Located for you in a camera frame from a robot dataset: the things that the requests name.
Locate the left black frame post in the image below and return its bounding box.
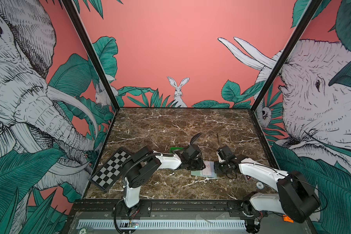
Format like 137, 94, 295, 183
61, 0, 120, 112

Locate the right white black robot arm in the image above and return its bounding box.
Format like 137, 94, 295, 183
214, 145, 321, 223

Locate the green plastic card tray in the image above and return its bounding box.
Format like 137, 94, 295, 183
169, 147, 183, 154

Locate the small round white sticker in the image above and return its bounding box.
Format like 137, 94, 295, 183
256, 182, 265, 190

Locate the black frame post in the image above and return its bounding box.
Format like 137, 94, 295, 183
250, 0, 322, 112
61, 0, 120, 112

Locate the orange plastic clip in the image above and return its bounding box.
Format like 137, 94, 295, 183
283, 215, 294, 223

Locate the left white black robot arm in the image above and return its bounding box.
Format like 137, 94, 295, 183
121, 144, 206, 209

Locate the right black frame post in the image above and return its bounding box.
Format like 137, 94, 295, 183
250, 0, 322, 112

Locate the black front mounting rail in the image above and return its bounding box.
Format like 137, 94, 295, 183
69, 199, 246, 218

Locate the black white checkerboard plate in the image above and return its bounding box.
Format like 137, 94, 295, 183
89, 147, 132, 193

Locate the white perforated cable duct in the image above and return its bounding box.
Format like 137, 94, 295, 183
76, 219, 246, 230

